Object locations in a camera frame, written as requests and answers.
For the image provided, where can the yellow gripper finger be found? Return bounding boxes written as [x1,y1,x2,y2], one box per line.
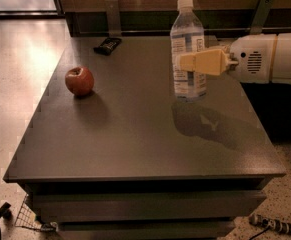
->
[205,45,230,53]
[175,48,238,76]

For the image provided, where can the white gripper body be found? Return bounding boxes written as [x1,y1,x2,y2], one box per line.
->
[228,34,277,84]

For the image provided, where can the black snack bar wrapper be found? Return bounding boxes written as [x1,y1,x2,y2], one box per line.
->
[93,37,122,56]

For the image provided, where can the red apple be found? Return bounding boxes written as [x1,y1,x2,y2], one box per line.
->
[65,66,94,96]

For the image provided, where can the clear blue-label plastic bottle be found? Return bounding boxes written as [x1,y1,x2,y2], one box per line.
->
[170,0,207,102]

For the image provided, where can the dark grey drawer cabinet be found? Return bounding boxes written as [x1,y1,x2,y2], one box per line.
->
[4,37,285,240]

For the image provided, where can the right metal bracket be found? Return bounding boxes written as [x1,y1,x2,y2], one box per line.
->
[249,0,275,35]

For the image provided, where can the left metal bracket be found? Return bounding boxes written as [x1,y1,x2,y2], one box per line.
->
[105,0,122,37]

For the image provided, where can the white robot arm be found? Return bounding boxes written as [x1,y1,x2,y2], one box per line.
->
[176,33,291,85]

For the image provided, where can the striped power strip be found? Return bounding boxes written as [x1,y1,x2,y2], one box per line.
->
[249,214,291,236]

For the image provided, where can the metal bracket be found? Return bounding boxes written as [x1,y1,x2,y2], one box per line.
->
[105,0,122,37]
[249,0,275,35]

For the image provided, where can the wire mesh basket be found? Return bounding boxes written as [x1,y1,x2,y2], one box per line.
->
[14,195,56,232]

